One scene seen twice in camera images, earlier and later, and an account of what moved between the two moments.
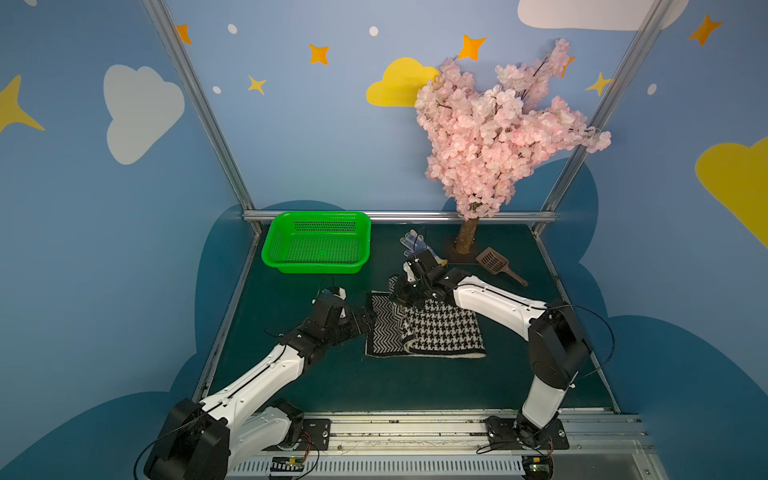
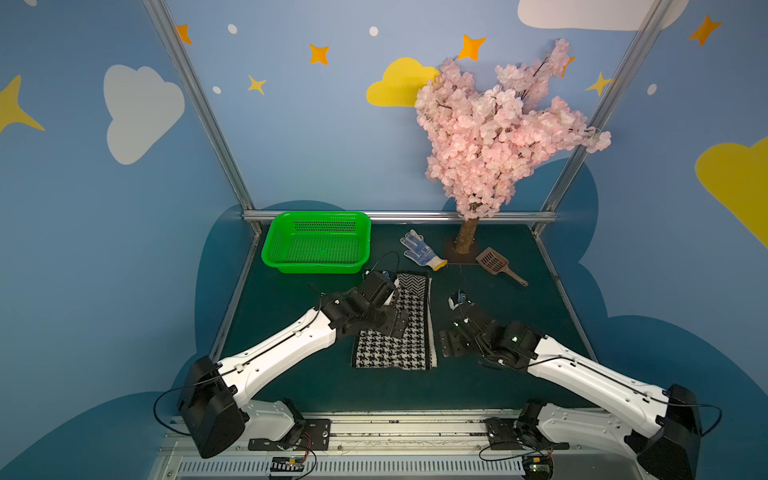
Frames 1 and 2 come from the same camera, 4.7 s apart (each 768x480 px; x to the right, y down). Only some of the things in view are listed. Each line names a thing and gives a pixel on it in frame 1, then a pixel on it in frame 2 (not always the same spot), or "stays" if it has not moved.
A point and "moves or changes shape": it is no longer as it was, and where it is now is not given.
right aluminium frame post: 644,35 stays
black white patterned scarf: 432,328 moves or changes shape
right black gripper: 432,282 → 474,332
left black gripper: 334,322 → 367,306
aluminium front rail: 453,446 stays
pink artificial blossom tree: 478,139 stays
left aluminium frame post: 163,16 stays
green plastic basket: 318,242 stays
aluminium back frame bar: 530,215 stays
